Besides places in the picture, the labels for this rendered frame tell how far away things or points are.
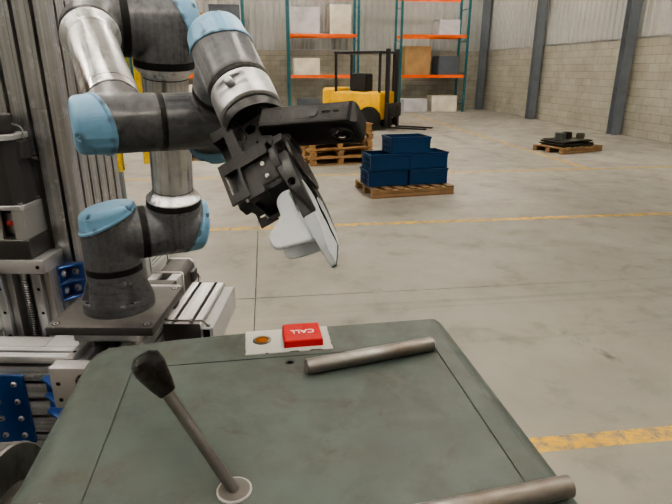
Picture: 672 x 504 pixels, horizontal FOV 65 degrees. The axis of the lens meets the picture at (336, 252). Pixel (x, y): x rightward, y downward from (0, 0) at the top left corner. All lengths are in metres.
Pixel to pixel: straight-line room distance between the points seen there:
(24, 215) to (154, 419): 0.76
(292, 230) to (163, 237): 0.69
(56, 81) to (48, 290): 0.48
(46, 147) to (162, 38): 0.46
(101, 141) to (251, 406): 0.38
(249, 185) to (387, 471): 0.34
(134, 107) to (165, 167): 0.44
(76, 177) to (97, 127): 0.69
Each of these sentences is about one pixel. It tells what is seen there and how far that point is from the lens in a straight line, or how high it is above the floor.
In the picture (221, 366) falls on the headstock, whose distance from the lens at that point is 0.81.
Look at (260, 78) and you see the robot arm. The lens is 0.64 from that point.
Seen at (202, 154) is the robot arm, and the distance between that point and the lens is 0.77.
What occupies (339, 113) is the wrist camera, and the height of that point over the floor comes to 1.62.
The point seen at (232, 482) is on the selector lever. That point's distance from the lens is 0.60.
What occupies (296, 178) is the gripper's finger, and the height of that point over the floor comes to 1.56.
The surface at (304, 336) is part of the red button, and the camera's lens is 0.84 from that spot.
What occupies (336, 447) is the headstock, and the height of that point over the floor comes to 1.26.
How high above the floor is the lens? 1.66
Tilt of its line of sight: 19 degrees down
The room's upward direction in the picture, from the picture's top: straight up
